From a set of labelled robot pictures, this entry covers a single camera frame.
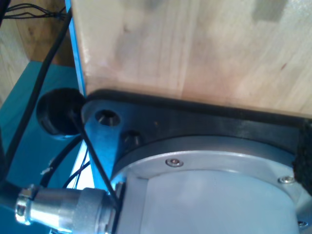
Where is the black round knob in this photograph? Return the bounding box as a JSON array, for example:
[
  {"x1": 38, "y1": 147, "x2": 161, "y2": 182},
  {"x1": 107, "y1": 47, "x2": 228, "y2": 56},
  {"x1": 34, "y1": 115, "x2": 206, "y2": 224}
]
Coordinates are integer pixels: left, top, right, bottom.
[{"x1": 36, "y1": 88, "x2": 86, "y2": 141}]

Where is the blue sofa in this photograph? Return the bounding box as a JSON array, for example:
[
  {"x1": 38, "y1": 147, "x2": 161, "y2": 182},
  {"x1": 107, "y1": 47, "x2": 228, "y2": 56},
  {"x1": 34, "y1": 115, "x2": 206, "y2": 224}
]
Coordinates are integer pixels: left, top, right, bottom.
[{"x1": 0, "y1": 60, "x2": 85, "y2": 234}]

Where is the thin black cable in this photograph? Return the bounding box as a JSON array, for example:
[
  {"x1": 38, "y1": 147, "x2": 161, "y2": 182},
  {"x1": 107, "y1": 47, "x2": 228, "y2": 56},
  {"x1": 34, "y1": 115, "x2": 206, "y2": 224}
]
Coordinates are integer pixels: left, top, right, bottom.
[
  {"x1": 39, "y1": 137, "x2": 82, "y2": 190},
  {"x1": 73, "y1": 107, "x2": 122, "y2": 213}
]

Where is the thick black cable silver connector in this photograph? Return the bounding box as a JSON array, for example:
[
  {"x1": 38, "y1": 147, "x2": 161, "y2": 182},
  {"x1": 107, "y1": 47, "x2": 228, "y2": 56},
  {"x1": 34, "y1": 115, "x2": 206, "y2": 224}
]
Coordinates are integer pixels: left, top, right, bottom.
[{"x1": 0, "y1": 0, "x2": 118, "y2": 234}]

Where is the black fabric strap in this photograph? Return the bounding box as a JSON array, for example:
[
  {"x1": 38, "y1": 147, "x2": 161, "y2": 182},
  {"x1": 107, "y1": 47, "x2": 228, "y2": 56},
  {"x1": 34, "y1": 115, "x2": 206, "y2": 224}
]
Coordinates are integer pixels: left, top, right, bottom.
[{"x1": 292, "y1": 118, "x2": 312, "y2": 196}]

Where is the thin black wire bundle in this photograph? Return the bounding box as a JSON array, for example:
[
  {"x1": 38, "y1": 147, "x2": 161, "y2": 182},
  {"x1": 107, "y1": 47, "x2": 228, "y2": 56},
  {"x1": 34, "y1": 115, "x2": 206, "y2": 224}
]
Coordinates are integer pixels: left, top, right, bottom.
[{"x1": 0, "y1": 2, "x2": 67, "y2": 20}]

